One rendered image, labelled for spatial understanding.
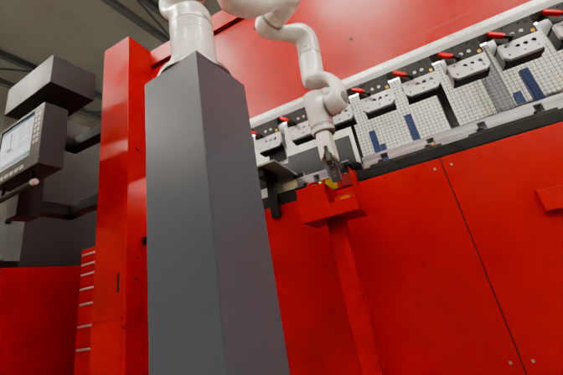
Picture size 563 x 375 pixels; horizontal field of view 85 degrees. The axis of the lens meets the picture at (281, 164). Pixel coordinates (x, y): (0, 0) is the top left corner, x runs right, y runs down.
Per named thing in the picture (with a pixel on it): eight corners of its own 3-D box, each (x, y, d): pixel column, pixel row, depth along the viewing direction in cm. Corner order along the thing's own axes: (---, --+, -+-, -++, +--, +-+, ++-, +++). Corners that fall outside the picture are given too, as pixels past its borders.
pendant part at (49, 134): (-9, 189, 168) (1, 131, 181) (17, 193, 178) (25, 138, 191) (36, 162, 150) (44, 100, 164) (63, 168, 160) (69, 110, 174)
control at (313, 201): (302, 223, 105) (291, 174, 111) (316, 228, 119) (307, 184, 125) (359, 208, 98) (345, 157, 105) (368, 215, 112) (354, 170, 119)
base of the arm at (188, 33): (196, 46, 69) (190, -12, 76) (141, 84, 77) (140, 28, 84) (246, 84, 85) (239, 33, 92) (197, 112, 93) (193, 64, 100)
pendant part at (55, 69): (-17, 218, 167) (7, 89, 199) (36, 223, 189) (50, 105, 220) (36, 192, 148) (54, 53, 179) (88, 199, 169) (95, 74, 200)
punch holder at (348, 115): (325, 127, 156) (318, 100, 162) (330, 133, 163) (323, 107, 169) (354, 116, 151) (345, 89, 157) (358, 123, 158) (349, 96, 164)
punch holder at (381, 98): (364, 113, 149) (355, 85, 155) (367, 120, 156) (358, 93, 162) (395, 101, 144) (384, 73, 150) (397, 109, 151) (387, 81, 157)
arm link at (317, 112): (339, 122, 110) (318, 133, 115) (330, 90, 114) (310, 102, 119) (327, 117, 104) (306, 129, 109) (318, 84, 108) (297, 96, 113)
